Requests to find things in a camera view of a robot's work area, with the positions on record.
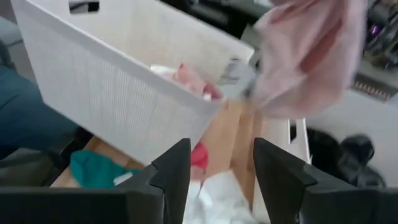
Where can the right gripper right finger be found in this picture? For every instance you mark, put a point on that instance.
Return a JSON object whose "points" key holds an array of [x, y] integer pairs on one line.
{"points": [[295, 202]]}

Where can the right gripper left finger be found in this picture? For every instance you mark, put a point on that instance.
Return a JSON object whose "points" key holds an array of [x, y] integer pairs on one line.
{"points": [[77, 207]]}

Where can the pink knit garment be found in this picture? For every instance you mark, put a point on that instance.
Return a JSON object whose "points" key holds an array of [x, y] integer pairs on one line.
{"points": [[304, 56]]}

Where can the long white garment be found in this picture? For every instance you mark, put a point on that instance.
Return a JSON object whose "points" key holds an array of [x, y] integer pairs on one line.
{"points": [[160, 69]]}

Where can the dusty pink garment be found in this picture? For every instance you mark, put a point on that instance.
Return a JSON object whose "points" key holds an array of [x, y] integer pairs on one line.
{"points": [[189, 79]]}

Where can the teal sock with white tag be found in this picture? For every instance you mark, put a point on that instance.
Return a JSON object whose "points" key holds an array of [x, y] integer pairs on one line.
{"points": [[93, 169]]}

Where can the crumpled white garment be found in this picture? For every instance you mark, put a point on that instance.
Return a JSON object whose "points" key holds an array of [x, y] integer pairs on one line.
{"points": [[224, 199]]}

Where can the coral pink sock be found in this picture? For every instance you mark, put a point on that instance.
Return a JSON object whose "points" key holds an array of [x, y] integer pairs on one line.
{"points": [[199, 155]]}

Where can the person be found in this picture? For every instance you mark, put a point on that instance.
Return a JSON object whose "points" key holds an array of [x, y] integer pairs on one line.
{"points": [[28, 109]]}

